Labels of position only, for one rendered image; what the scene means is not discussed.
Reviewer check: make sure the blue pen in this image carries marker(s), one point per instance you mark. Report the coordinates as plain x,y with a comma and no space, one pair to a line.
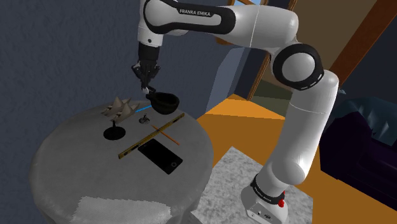
143,108

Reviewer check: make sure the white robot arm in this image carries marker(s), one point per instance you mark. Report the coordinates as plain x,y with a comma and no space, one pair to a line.
297,124

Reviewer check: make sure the orange pencil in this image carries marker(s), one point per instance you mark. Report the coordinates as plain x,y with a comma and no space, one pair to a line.
169,138

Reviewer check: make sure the dark sofa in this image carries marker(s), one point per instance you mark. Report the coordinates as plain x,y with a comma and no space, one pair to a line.
363,149

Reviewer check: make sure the black phone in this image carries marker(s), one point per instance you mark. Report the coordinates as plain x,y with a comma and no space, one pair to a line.
159,156

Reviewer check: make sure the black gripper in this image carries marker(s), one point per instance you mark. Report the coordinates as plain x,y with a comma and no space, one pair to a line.
148,56

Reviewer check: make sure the black bowl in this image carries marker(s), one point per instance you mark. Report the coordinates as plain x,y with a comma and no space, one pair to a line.
166,104

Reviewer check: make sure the grey patterned robot stand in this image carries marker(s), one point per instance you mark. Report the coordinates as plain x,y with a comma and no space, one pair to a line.
226,183

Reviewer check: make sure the yellow spirit level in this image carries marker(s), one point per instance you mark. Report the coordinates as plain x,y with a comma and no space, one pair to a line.
145,138

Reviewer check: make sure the brown wooden door frame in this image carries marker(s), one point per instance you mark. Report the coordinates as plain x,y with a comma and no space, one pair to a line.
347,59

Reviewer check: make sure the small grey figure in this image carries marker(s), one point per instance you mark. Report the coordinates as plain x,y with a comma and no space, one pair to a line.
144,119

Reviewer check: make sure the round grey table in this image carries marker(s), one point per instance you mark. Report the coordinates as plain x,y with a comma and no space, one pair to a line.
86,173

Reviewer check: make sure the white spiked sculpture black base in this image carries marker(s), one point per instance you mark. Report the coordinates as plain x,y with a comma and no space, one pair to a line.
119,110

